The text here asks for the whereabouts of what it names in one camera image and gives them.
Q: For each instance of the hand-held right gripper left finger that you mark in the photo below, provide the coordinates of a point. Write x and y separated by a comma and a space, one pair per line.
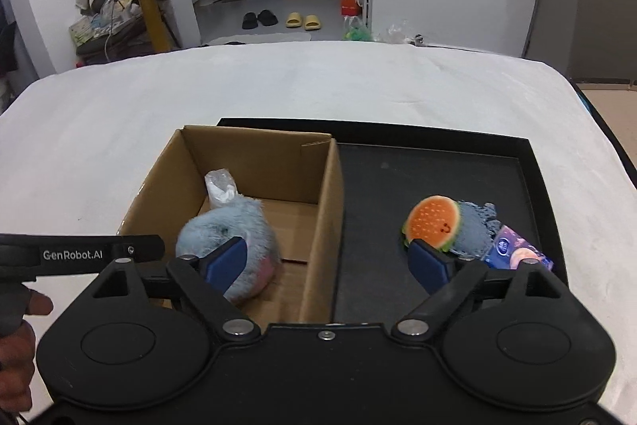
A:
226, 266

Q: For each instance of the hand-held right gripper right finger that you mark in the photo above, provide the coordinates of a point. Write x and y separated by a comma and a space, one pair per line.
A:
430, 268

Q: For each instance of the fluffy blue plush toy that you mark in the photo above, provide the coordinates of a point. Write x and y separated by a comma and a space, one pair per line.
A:
249, 226

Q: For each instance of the watermelon slice plush toy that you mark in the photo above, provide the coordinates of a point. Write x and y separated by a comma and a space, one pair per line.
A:
433, 221

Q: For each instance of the blue knitted cloth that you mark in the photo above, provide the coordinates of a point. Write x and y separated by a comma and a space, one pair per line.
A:
473, 231

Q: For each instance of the blue tissue packet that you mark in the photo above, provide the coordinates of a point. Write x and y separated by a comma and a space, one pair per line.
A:
507, 248

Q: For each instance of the black tray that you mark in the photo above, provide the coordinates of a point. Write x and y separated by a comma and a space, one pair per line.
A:
378, 186

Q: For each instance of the brown cardboard box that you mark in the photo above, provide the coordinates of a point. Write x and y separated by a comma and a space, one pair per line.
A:
259, 166

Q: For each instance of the person's left hand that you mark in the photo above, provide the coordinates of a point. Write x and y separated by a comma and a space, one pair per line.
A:
17, 365

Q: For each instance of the crumpled clear plastic bag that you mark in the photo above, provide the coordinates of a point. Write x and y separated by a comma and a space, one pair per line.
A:
220, 188

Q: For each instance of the white bed sheet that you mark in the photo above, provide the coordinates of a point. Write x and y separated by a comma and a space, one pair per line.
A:
298, 81

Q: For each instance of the pile of clutter under table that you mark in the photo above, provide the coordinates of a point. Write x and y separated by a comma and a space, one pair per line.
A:
109, 31

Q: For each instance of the white floor rug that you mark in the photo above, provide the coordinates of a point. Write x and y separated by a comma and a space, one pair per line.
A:
259, 38

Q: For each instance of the black slipper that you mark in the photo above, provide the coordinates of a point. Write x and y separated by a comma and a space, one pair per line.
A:
267, 17
250, 20

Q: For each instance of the green plastic bag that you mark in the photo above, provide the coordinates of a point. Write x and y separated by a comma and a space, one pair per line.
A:
357, 29

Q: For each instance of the yellow slipper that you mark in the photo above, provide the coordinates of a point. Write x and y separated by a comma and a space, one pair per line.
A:
312, 22
294, 19

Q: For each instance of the yellow round table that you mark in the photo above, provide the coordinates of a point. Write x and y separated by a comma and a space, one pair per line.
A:
149, 2

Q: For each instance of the grey entrance door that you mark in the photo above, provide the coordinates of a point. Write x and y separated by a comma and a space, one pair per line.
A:
587, 16

